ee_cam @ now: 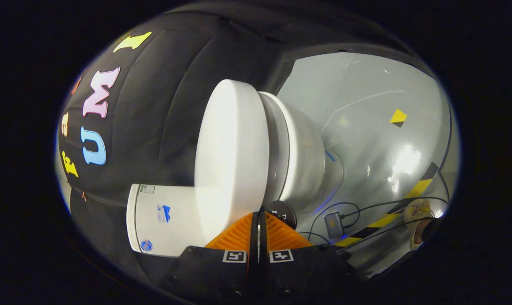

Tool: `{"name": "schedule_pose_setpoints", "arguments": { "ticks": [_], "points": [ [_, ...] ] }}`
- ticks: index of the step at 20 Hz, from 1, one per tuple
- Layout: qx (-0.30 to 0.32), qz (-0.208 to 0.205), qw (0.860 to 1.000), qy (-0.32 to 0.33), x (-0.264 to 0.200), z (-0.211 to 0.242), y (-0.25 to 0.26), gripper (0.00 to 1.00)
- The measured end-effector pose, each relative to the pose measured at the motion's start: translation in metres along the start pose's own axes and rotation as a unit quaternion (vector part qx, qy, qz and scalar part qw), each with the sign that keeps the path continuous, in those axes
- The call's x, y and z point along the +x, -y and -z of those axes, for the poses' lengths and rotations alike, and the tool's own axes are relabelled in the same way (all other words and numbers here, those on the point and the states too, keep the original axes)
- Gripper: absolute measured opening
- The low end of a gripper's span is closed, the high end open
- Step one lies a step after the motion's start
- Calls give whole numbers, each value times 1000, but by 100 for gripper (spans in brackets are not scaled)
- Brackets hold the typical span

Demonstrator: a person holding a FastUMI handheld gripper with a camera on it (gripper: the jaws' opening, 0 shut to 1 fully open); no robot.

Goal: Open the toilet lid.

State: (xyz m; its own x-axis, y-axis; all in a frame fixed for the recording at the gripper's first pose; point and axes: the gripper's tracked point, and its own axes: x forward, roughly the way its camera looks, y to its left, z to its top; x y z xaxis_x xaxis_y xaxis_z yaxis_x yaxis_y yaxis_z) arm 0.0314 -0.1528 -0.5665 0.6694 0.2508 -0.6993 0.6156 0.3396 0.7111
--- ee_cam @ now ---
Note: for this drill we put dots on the white toilet tank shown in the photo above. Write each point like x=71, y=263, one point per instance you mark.
x=175, y=220

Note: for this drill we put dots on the black backdrop cloth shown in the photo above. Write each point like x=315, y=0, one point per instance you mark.
x=162, y=106

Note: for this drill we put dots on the light perforated slipper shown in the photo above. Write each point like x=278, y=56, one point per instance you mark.
x=415, y=212

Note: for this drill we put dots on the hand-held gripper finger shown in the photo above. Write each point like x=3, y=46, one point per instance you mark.
x=254, y=254
x=262, y=254

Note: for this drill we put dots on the white toilet bowl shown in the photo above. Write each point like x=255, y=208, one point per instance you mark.
x=302, y=161

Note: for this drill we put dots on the small grey adapter box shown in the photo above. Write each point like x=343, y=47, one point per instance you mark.
x=333, y=225

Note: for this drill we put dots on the yellow black hazard tape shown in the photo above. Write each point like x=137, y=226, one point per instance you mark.
x=383, y=220

